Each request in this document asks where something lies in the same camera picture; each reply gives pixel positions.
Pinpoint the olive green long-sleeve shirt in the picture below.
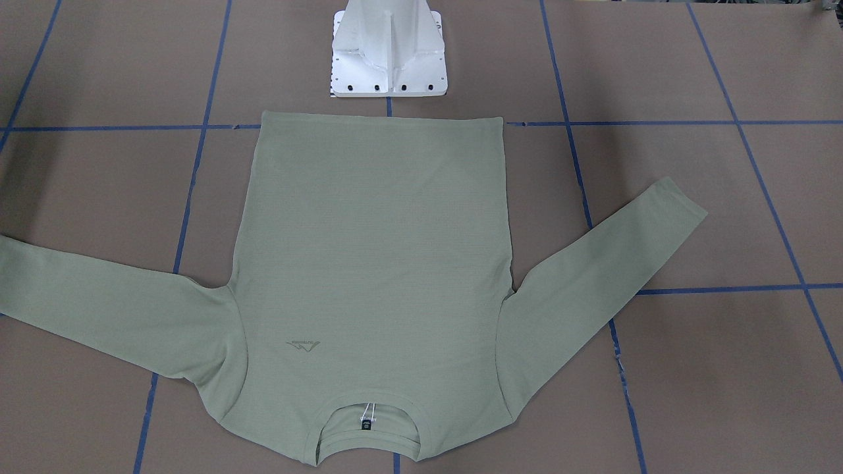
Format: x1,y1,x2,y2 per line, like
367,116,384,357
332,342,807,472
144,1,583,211
1,112,707,465

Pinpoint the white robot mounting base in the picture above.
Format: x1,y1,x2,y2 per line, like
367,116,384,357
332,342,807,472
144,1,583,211
329,1,449,98

